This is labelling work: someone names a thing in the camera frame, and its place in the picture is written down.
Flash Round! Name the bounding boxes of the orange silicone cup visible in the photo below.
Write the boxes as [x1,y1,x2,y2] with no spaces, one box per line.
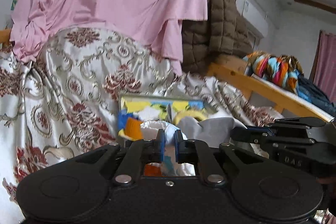
[124,117,143,140]

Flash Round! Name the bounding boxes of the white blue baby cloth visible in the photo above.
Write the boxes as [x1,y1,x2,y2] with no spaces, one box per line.
[140,120,197,177]

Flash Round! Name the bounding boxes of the grey cloth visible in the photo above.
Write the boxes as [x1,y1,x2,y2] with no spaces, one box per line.
[177,117,247,148]

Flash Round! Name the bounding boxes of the yellow striped sock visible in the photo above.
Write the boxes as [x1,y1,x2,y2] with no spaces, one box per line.
[173,110,207,124]

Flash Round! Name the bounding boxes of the white sponge pad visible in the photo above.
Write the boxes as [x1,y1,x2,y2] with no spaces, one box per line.
[137,106,165,122]

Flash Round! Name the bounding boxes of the white orange medicine box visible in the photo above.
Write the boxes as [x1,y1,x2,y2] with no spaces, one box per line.
[143,163,162,177]

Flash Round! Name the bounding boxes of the blue jeans pile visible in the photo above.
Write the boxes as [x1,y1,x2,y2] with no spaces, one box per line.
[297,75,335,117]

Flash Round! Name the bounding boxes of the metal tray with cartoon picture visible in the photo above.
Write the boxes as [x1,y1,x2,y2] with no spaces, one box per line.
[117,93,217,141]

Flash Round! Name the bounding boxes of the pink curtain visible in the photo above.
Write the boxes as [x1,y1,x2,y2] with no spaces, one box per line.
[311,31,336,102]

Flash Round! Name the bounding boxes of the colourful striped fabric bundle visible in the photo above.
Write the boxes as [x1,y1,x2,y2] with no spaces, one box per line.
[243,51,304,94]

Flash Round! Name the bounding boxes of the silver floral satin bedspread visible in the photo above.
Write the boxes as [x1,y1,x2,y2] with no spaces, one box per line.
[1,27,280,223]

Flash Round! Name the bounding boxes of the brown quilted jacket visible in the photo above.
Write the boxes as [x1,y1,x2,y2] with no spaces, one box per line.
[182,0,252,75]

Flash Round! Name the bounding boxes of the white wall air conditioner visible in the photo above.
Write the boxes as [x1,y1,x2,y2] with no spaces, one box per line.
[236,0,268,38]

